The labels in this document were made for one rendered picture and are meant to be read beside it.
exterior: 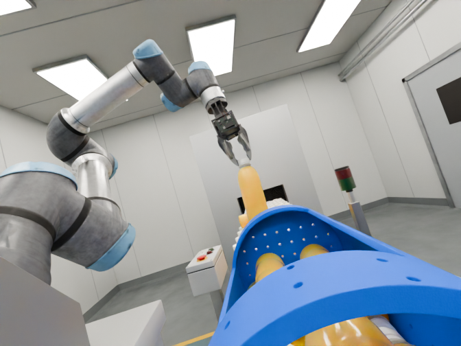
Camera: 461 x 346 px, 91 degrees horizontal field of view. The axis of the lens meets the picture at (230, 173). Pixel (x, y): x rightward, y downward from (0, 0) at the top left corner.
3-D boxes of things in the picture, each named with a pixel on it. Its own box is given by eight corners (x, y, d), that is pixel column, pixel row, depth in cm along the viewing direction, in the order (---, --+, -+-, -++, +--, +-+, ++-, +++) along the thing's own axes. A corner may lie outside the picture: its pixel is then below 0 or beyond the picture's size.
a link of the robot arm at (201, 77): (191, 79, 82) (211, 66, 80) (203, 104, 80) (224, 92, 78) (180, 68, 74) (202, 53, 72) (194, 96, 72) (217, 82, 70)
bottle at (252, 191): (247, 224, 68) (232, 164, 70) (249, 221, 75) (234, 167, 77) (271, 218, 67) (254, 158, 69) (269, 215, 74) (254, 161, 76)
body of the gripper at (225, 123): (217, 137, 68) (201, 104, 70) (222, 144, 76) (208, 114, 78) (241, 125, 67) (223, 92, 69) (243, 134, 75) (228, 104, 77)
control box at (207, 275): (193, 296, 77) (184, 267, 78) (206, 273, 97) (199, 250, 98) (221, 289, 76) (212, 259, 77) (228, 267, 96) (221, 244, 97)
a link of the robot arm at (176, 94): (153, 82, 78) (179, 64, 75) (173, 108, 85) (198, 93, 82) (151, 90, 72) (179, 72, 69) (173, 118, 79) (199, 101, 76)
